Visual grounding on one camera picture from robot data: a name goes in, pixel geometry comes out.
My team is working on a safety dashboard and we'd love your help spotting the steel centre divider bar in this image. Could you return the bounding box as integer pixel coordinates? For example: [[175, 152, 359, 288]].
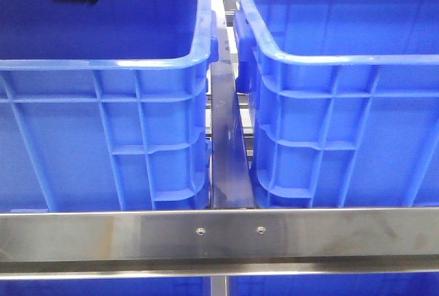
[[211, 0, 254, 209]]

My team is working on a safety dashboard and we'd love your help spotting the stainless steel front rail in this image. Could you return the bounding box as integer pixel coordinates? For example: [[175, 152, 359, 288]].
[[1, 208, 438, 280]]

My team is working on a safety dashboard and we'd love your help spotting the blue plastic crate right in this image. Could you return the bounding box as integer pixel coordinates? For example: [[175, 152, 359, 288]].
[[235, 0, 438, 208]]

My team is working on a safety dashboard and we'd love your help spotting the blue plastic crate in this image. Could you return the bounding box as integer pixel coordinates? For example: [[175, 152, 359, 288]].
[[1, 0, 218, 212], [235, 0, 438, 208]]

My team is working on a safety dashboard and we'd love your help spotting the steel lower vertical post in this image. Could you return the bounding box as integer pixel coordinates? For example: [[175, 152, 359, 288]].
[[210, 275, 230, 296]]

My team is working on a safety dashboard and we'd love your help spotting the blue plastic crate left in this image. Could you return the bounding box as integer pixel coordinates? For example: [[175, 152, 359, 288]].
[[1, 0, 218, 212]]

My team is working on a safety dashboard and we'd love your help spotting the blue crate lower left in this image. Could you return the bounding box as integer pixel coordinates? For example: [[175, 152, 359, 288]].
[[1, 277, 211, 295]]

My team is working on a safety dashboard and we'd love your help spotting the blue crate lower right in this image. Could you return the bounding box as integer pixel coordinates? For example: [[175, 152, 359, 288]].
[[229, 273, 438, 295]]

